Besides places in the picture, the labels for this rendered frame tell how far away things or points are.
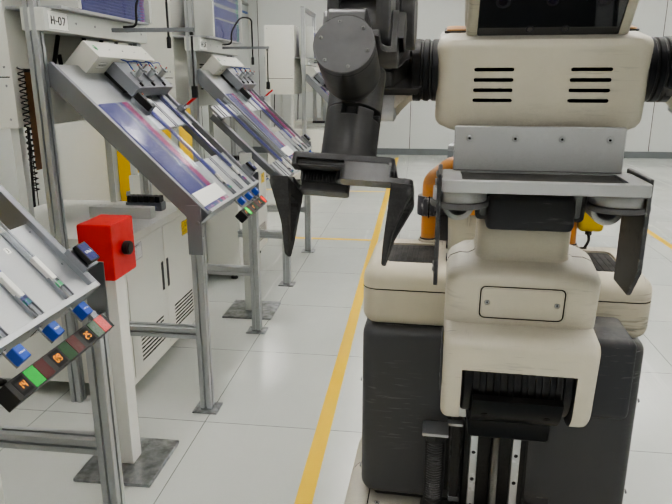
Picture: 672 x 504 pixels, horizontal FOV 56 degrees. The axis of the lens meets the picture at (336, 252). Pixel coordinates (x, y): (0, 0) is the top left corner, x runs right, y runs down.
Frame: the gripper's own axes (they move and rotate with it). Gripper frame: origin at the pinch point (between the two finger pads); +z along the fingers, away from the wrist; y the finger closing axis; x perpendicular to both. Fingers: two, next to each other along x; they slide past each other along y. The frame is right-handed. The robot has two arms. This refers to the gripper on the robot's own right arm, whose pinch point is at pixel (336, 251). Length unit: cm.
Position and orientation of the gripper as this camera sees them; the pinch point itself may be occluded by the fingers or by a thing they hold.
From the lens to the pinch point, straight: 62.7
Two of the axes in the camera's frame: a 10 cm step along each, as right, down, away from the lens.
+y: 9.8, 0.9, -1.8
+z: -1.3, 9.8, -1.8
